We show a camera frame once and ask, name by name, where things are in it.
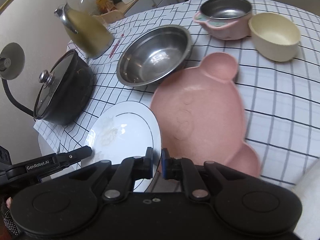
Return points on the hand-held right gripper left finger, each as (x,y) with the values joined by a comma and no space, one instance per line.
(150,163)

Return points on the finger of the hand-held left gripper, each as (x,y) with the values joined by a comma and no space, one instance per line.
(75,153)

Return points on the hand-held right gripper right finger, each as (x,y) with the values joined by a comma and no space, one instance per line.
(165,163)

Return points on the white round plate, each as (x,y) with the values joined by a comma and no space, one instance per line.
(125,127)

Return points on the pink bear-shaped plate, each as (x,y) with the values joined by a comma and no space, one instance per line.
(207,110)

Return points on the large steel bowl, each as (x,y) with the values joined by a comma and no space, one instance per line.
(155,55)

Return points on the pink bowl with steel liner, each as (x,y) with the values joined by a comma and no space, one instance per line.
(225,31)

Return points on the person's left hand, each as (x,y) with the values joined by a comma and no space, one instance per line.
(9,202)

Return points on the black cooking pot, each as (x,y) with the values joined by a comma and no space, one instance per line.
(78,92)

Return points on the glass pot lid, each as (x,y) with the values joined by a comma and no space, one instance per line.
(56,85)

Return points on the beige gooseneck lamp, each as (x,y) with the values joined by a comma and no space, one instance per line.
(12,57)

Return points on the red pen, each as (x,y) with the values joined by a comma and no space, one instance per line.
(116,45)

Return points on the olive green kettle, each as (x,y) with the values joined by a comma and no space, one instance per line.
(87,30)

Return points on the white checked tablecloth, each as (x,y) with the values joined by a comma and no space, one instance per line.
(275,100)

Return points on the pale wooden child seat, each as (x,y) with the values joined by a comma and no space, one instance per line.
(111,16)

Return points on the orange snack packet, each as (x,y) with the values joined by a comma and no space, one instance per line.
(103,3)

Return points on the cream bowl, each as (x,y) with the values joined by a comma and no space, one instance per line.
(275,35)

